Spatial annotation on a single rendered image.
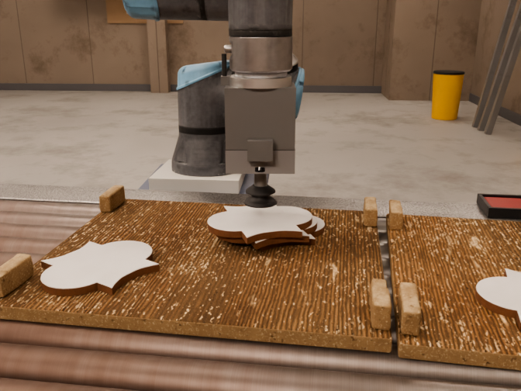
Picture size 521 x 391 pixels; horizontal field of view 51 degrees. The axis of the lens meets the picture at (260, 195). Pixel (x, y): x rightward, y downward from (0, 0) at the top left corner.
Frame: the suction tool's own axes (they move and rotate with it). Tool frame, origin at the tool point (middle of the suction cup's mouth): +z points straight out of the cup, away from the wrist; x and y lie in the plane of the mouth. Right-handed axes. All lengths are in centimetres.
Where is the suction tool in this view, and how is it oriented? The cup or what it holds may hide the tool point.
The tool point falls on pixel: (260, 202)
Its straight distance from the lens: 70.9
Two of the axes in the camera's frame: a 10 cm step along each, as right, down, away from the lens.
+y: 10.0, 0.0, -0.1
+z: 0.0, 9.5, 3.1
